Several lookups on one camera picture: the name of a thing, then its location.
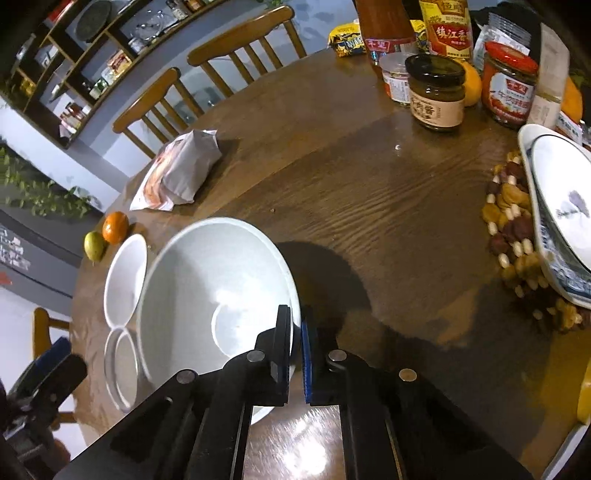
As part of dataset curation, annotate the chili sauce jar red lid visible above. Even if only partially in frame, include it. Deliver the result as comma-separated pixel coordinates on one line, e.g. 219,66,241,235
481,41,540,130

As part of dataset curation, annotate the black bag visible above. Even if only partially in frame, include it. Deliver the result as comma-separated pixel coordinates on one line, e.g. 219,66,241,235
468,0,546,28

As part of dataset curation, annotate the small clear plastic tub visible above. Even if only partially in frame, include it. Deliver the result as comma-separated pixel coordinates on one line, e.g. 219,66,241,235
379,52,416,108

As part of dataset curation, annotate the orange mandarin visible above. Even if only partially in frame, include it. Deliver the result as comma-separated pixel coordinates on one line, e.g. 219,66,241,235
455,58,483,108
102,211,130,244

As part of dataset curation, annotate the red yellow snack packet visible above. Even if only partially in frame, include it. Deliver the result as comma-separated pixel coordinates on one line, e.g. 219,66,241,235
108,51,132,75

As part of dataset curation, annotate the row of shelf bottles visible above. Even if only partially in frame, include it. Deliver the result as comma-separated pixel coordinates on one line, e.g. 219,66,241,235
9,0,208,139

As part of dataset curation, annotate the brown sauce jar black lid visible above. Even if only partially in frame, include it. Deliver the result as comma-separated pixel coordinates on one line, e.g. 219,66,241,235
405,54,466,133

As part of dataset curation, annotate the beaded wooden trivet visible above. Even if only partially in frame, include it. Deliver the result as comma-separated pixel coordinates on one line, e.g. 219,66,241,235
480,150,591,333

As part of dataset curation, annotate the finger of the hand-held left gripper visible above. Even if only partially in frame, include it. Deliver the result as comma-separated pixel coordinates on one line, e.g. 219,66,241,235
30,354,88,418
17,336,72,394

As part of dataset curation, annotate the green pear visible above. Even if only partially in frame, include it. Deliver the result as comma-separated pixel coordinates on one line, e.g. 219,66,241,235
84,231,108,263

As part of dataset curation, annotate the large yellow packet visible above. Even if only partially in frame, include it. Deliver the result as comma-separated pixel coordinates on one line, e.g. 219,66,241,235
576,364,591,425

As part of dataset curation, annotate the pink white snack bag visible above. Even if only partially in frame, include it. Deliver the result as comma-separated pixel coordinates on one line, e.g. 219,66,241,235
129,129,222,212

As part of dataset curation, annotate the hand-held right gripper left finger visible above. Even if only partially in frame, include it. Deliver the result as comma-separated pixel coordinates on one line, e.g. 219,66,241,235
53,305,296,480

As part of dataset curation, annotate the red sauce bottle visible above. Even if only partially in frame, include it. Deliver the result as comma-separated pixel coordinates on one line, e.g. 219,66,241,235
353,0,419,79

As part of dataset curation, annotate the large orange with leaf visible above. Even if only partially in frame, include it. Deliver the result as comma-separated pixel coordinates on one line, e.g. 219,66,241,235
560,76,585,123

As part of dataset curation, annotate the wooden wall shelf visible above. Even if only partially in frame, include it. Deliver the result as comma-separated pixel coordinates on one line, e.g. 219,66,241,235
0,0,232,148

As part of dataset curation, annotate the white printed packet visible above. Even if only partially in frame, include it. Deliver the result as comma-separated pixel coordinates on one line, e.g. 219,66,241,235
554,111,585,141

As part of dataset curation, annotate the large white bowl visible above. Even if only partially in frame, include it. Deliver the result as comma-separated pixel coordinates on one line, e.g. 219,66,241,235
139,217,302,425

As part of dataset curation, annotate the vinegar bottle yellow cap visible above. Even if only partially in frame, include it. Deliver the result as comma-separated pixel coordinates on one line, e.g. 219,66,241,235
418,0,474,63

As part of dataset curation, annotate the wooden chair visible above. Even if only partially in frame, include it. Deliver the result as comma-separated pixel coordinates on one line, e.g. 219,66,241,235
32,307,79,425
187,6,308,95
113,68,204,158

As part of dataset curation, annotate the blue white oval dish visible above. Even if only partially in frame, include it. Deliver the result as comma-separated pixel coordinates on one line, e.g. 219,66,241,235
517,124,591,310

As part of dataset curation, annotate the medium white bowl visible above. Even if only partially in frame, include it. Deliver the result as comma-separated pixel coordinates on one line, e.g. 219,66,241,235
104,233,148,328

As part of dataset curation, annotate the hanging green vine plant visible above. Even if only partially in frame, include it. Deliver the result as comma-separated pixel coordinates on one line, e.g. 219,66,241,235
0,148,100,220

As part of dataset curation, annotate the silver sachet bundle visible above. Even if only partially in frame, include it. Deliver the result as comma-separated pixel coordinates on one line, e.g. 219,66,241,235
473,11,541,63

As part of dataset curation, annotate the small deep white bowl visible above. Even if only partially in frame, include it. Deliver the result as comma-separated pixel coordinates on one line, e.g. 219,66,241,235
104,327,141,414

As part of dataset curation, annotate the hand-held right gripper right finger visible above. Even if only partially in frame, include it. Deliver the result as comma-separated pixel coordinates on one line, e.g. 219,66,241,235
301,318,532,480

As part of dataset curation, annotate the cluster of fridge photos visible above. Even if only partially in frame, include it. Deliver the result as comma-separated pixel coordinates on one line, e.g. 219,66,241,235
0,226,31,271

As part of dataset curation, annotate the grey refrigerator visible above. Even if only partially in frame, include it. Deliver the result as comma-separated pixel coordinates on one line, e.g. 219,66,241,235
0,208,88,319

